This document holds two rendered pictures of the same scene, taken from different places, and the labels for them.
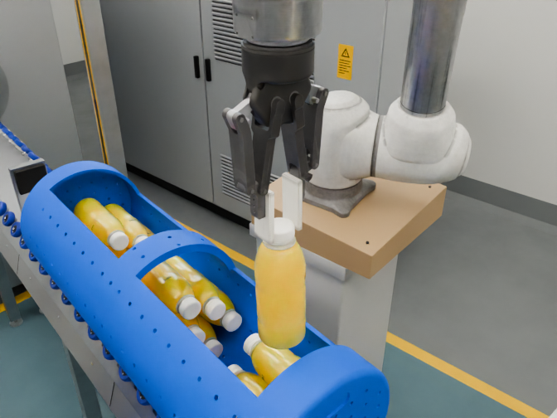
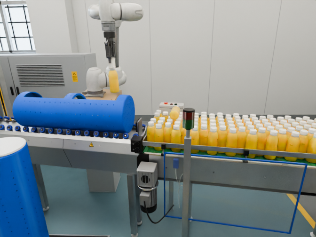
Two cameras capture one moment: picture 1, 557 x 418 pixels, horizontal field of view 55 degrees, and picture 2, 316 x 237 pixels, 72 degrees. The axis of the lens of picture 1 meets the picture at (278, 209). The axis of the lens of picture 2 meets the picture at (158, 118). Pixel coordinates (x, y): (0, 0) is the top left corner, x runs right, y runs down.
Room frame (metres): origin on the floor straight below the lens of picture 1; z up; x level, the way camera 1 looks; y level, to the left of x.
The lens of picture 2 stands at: (-0.85, 0.70, 1.59)
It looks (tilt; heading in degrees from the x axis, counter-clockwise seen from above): 19 degrees down; 322
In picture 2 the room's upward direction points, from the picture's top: 1 degrees counter-clockwise
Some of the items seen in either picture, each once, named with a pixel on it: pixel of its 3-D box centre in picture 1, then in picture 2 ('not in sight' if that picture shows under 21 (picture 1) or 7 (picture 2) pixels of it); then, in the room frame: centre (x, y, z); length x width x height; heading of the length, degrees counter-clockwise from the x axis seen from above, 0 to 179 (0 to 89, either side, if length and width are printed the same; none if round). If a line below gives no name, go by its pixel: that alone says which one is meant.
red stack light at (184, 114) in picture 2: not in sight; (188, 114); (-0.10, -0.09, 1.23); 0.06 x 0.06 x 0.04
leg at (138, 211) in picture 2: not in sight; (137, 195); (0.52, -0.12, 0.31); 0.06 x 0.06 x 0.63; 40
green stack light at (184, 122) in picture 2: not in sight; (188, 122); (-0.10, -0.09, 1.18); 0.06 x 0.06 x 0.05
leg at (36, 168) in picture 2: not in sight; (40, 183); (1.27, 0.51, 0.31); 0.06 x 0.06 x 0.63; 40
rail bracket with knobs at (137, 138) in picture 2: not in sight; (137, 144); (0.26, 0.01, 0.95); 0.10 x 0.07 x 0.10; 130
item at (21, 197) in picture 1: (33, 187); not in sight; (1.44, 0.75, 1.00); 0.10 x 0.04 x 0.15; 130
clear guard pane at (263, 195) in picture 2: not in sight; (227, 193); (-0.23, -0.32, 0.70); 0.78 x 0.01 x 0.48; 40
